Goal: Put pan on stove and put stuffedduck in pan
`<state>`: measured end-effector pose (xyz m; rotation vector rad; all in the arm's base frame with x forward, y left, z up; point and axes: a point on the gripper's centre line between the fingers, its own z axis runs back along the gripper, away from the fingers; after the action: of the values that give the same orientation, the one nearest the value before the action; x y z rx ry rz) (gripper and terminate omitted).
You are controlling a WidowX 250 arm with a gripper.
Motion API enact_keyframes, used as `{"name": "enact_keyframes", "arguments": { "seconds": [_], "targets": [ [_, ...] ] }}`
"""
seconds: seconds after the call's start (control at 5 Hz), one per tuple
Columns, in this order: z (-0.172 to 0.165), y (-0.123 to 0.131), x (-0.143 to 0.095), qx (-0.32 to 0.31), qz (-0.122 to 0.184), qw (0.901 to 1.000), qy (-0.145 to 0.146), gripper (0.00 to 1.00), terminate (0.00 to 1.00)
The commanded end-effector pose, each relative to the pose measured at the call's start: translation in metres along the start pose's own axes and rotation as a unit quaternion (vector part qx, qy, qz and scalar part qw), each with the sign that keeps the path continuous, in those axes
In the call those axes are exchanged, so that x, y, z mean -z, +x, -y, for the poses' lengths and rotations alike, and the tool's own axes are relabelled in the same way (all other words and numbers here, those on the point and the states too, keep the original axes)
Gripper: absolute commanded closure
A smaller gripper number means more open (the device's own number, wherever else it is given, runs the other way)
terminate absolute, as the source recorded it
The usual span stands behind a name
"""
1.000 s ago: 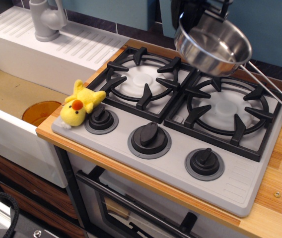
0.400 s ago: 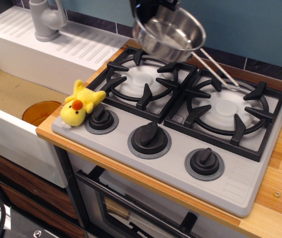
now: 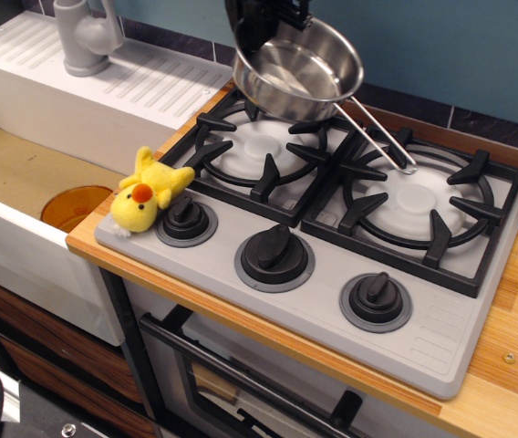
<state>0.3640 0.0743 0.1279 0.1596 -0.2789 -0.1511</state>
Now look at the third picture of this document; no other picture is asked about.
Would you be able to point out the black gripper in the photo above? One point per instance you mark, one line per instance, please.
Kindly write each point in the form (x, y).
(260, 19)

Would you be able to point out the stainless steel pan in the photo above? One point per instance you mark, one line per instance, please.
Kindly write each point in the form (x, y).
(306, 75)

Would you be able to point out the grey toy stove top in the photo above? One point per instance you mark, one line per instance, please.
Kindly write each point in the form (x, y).
(431, 352)

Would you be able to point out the black left stove knob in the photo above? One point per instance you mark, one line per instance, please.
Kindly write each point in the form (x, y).
(186, 223)

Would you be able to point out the black stove knob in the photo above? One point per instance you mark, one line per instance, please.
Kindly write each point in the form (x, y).
(274, 260)
(186, 223)
(376, 303)

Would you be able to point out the black middle stove knob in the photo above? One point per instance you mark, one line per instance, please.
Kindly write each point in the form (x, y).
(274, 260)

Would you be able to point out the black right stove knob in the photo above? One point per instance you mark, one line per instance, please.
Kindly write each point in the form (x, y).
(376, 303)

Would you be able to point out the black left burner grate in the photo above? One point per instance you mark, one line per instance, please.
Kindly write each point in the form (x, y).
(258, 163)

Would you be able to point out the black burner grate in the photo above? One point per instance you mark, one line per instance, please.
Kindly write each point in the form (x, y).
(258, 163)
(450, 224)

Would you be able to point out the grey toy faucet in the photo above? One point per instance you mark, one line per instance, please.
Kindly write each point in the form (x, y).
(87, 41)

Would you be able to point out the yellow stuffed duck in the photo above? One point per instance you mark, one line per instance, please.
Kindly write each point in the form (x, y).
(152, 187)

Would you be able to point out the white toy sink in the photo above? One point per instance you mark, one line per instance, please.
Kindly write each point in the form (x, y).
(59, 132)

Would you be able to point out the black right burner grate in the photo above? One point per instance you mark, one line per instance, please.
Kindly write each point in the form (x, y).
(450, 224)

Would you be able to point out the orange plastic plate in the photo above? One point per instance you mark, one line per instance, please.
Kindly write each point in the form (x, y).
(68, 209)

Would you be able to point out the wooden drawer cabinet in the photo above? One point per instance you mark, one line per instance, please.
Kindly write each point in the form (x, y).
(63, 361)

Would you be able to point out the oven door with handle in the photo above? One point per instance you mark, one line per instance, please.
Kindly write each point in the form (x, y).
(237, 388)

